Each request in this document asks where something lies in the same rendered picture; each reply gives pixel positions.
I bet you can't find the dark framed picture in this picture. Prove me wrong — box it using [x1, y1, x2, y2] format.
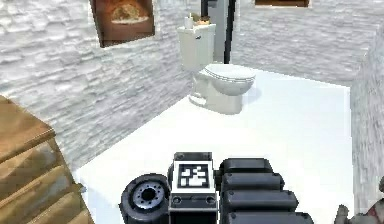
[254, 0, 311, 8]

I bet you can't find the black door frame post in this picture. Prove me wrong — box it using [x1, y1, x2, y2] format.
[223, 0, 237, 65]

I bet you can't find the grey and red object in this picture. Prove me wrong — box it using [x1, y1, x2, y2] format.
[334, 175, 384, 224]

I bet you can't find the wooden chest of drawers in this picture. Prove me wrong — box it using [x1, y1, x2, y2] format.
[0, 94, 95, 224]

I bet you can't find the brown framed picture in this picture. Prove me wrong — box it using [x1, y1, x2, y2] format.
[89, 0, 157, 49]

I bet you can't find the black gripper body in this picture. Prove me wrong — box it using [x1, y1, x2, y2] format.
[118, 172, 172, 224]

